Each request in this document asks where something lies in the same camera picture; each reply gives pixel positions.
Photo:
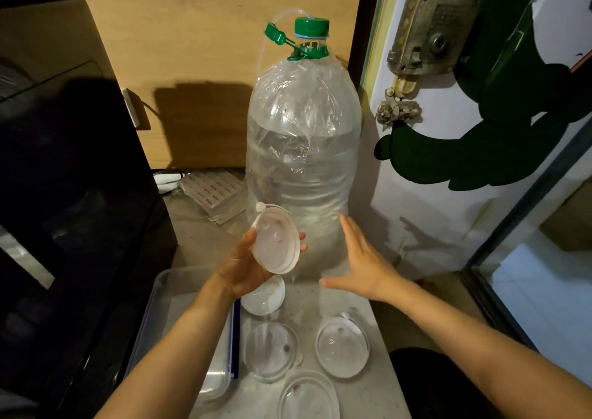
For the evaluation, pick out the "large clear plastic water bottle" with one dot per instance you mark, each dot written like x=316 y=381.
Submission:
x=303 y=155

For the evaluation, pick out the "metal door latch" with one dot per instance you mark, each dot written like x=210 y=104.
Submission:
x=397 y=110

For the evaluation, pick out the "person's left hand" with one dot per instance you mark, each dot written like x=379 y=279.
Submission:
x=238 y=270

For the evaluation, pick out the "dark green wall sticker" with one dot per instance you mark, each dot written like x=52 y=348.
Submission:
x=504 y=122

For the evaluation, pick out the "round clear plastic lid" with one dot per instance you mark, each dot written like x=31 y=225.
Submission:
x=342 y=347
x=276 y=240
x=307 y=398
x=272 y=351
x=266 y=301

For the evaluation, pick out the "green bottle cap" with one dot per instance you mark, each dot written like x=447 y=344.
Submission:
x=311 y=27

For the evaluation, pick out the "wooden panel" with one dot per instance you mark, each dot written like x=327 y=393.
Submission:
x=199 y=39

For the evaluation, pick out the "clear rectangular plastic container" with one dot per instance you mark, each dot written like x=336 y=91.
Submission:
x=185 y=294

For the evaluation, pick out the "grey perforated plastic tray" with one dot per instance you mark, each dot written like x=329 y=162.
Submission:
x=213 y=191

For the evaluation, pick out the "person's dark trousers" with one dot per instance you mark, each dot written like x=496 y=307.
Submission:
x=439 y=386

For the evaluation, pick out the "person's left thumb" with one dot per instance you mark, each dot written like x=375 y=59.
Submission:
x=252 y=243

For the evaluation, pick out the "white door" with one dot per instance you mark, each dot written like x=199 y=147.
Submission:
x=444 y=210

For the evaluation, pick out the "person's right forearm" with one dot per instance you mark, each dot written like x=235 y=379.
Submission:
x=481 y=354

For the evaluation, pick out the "black appliance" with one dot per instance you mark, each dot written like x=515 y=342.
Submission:
x=69 y=201

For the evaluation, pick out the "person's left forearm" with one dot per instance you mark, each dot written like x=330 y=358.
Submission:
x=175 y=358

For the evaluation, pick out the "person's right hand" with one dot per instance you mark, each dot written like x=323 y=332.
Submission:
x=370 y=273

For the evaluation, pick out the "person's right thumb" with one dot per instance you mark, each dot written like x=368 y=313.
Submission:
x=334 y=282

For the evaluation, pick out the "metal door lock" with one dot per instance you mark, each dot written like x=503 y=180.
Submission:
x=432 y=30

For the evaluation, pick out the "small metal bracket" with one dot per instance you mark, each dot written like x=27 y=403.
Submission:
x=134 y=108

